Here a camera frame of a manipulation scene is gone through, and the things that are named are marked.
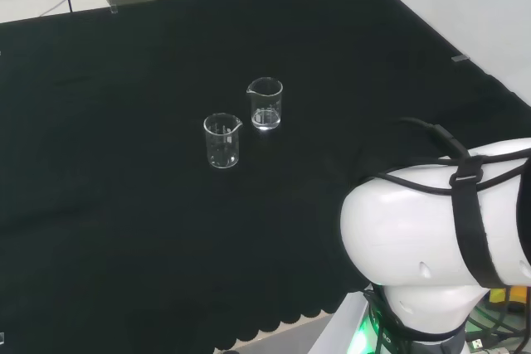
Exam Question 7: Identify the clear glass beaker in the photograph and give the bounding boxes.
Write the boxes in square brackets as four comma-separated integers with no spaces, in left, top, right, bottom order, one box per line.
[246,76,284,130]
[202,112,243,169]

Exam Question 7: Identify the black bench cloth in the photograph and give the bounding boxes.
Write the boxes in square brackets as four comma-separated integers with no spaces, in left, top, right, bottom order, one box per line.
[0,0,531,354]

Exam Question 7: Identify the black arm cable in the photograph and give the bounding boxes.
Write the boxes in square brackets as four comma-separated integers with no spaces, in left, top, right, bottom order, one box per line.
[364,116,531,198]

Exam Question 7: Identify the black cable bundle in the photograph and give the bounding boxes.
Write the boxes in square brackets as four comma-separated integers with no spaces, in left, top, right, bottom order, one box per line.
[464,287,531,354]

